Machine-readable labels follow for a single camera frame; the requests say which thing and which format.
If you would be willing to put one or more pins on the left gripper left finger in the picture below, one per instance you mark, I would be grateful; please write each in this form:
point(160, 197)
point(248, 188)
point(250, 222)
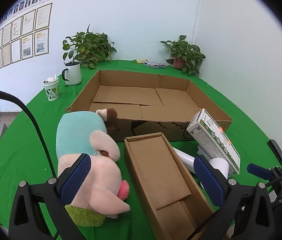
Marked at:
point(38, 211)

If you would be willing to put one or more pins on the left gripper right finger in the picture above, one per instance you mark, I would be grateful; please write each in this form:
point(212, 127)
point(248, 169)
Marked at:
point(248, 207)

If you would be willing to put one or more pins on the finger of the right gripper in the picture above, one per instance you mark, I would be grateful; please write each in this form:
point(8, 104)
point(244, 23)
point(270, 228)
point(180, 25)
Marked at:
point(275, 149)
point(260, 172)

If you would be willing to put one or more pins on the white handheld device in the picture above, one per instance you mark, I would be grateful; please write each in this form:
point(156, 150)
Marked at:
point(202, 167)

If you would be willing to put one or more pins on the white green medicine box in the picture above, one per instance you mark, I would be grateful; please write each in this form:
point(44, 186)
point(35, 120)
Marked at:
point(213, 140)

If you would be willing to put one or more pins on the narrow cardboard insert box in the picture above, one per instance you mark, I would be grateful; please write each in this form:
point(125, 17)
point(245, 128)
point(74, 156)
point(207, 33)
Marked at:
point(170, 197)

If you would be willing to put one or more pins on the pig plush toy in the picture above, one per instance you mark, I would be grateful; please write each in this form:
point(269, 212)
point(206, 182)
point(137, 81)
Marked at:
point(103, 192)

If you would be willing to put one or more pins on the green tablecloth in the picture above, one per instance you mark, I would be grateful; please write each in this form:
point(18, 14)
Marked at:
point(22, 157)

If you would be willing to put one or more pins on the small potted plant red pot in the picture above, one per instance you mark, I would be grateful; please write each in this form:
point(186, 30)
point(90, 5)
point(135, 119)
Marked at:
point(184, 56)

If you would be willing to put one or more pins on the large cardboard tray box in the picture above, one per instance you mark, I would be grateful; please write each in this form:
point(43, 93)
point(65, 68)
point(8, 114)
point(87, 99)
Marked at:
point(147, 103)

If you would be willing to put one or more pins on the paper cup with leaves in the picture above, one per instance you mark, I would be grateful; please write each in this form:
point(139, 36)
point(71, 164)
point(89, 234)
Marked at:
point(51, 87)

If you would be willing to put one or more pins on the tissue packet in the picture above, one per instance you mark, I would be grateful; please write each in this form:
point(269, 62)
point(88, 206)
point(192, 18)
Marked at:
point(155, 65)

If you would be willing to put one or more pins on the white enamel mug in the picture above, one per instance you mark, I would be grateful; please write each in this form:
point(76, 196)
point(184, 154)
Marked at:
point(72, 74)

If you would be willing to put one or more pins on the yellow packet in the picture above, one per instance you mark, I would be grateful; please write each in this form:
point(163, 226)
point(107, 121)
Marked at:
point(140, 61)

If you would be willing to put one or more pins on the large potted plant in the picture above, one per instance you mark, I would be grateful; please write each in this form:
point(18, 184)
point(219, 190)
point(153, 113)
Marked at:
point(87, 49)

